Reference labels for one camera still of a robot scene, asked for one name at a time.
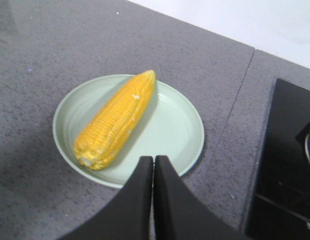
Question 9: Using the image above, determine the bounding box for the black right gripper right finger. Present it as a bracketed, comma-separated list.
[153, 155, 249, 240]

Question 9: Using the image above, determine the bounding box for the black glass gas hob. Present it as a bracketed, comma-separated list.
[246, 79, 310, 240]

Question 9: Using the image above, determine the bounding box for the yellow corn cob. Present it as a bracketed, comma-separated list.
[73, 70, 156, 171]

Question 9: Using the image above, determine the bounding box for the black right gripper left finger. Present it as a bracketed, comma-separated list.
[61, 156, 154, 240]

